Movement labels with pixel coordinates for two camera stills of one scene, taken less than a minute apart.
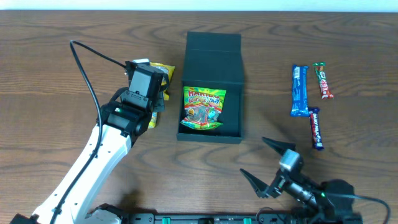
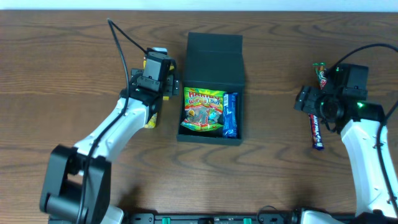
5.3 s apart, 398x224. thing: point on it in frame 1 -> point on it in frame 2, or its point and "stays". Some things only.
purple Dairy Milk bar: [315, 124] stays
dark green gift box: [213, 60] stays
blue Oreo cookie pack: [300, 91] -> [230, 115]
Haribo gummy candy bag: [203, 107] stays
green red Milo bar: [324, 92] stays
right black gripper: [277, 181] -> [304, 99]
